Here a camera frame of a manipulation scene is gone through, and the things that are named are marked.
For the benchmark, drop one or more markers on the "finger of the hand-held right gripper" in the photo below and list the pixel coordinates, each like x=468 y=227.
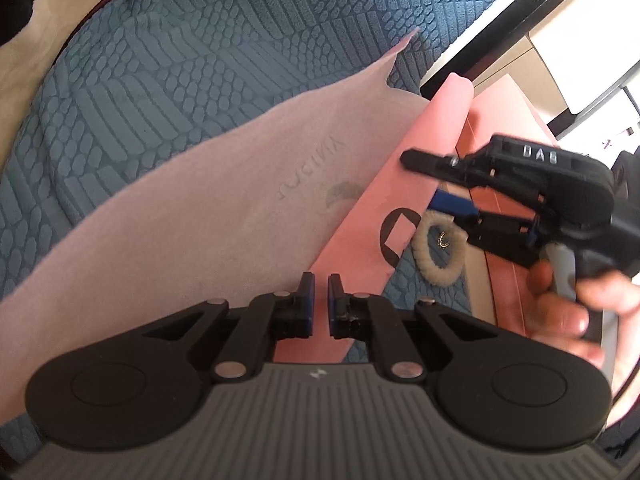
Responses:
x=435 y=161
x=452 y=204

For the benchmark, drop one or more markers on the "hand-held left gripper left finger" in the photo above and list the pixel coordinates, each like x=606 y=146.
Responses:
x=307 y=305

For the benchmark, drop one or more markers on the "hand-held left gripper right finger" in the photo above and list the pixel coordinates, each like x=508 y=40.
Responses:
x=333 y=305

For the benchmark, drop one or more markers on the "pink paper bag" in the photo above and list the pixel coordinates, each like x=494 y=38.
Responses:
x=395 y=170

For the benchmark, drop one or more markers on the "white fluffy hair scrunchie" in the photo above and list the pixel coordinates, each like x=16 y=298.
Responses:
x=425 y=265

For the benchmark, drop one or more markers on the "person's right hand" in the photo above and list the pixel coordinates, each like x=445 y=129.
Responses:
x=555 y=317

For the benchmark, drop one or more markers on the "pale pink cloth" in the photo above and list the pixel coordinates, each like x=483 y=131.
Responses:
x=200 y=200

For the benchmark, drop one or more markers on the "blue textured bedspread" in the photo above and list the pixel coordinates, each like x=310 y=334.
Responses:
x=175 y=60

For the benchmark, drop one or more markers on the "black furniture frame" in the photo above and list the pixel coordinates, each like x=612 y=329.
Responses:
x=500 y=35

